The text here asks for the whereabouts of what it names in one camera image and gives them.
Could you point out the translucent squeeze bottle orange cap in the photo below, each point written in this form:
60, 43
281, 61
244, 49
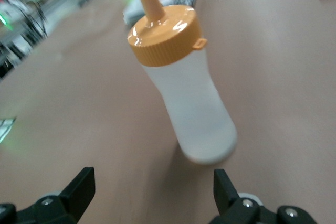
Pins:
189, 90

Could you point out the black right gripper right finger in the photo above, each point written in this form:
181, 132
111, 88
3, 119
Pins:
227, 195

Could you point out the silver digital kitchen scale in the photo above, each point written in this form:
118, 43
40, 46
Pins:
132, 11

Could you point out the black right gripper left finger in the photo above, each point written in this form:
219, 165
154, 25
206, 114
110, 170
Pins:
73, 195

